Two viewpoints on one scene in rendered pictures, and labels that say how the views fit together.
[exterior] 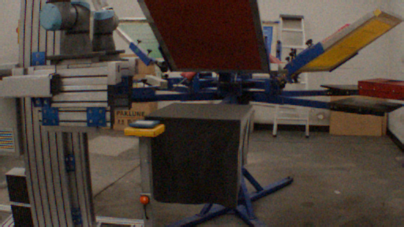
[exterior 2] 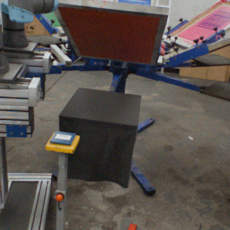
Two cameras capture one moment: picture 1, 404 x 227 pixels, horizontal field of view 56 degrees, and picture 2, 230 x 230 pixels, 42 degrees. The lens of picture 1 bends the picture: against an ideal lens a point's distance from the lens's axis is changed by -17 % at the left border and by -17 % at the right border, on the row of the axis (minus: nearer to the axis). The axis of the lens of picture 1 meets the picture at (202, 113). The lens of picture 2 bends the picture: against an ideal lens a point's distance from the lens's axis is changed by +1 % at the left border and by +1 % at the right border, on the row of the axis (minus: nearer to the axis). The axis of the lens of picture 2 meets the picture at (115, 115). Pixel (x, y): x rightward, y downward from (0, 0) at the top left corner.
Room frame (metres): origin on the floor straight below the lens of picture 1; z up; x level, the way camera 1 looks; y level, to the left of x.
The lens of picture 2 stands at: (0.52, 0.18, 1.66)
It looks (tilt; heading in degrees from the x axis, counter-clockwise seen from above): 25 degrees down; 351
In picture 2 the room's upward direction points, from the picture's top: 6 degrees clockwise
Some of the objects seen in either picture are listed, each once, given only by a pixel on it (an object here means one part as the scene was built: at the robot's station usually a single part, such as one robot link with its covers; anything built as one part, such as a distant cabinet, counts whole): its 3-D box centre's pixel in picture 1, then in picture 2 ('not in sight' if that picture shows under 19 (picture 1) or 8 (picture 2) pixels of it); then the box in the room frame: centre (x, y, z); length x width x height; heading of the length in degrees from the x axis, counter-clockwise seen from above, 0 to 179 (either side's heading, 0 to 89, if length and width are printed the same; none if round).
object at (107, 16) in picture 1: (103, 20); (13, 14); (2.30, 0.53, 1.42); 0.13 x 0.12 x 0.14; 0
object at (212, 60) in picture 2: (311, 91); (178, 63); (3.49, -0.90, 0.91); 1.34 x 0.40 x 0.08; 107
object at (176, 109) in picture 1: (202, 110); (104, 104); (2.21, 0.00, 0.95); 0.48 x 0.44 x 0.01; 167
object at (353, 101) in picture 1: (313, 102); (185, 83); (2.83, -0.74, 0.91); 1.34 x 0.40 x 0.08; 47
